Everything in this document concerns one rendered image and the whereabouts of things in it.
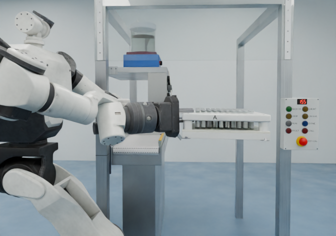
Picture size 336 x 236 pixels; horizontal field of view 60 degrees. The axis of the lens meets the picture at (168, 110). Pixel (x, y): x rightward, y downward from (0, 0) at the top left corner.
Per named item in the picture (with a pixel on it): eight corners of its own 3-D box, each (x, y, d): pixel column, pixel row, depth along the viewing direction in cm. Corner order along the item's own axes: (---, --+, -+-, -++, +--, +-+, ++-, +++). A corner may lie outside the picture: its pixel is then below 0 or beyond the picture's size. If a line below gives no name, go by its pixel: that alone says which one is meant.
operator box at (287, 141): (318, 150, 145) (319, 98, 144) (284, 150, 146) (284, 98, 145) (313, 148, 151) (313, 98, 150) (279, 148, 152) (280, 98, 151)
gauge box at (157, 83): (167, 109, 159) (167, 72, 158) (147, 109, 159) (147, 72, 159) (168, 108, 181) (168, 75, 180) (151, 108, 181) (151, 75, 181)
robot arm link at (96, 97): (122, 99, 82) (87, 83, 71) (128, 128, 78) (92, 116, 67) (105, 108, 84) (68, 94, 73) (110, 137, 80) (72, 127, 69)
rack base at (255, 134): (253, 130, 105) (253, 124, 105) (270, 140, 80) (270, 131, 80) (184, 129, 107) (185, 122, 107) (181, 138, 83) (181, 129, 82)
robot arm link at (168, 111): (167, 95, 91) (131, 95, 85) (182, 94, 82) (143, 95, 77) (168, 135, 91) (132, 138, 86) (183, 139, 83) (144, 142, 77)
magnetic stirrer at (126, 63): (161, 67, 161) (161, 51, 161) (123, 67, 162) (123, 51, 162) (163, 71, 181) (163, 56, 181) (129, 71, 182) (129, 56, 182)
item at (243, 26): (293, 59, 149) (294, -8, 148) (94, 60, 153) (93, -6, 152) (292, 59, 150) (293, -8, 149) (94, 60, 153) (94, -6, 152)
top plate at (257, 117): (253, 116, 104) (253, 111, 104) (270, 122, 80) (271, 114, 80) (185, 115, 107) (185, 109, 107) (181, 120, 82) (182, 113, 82)
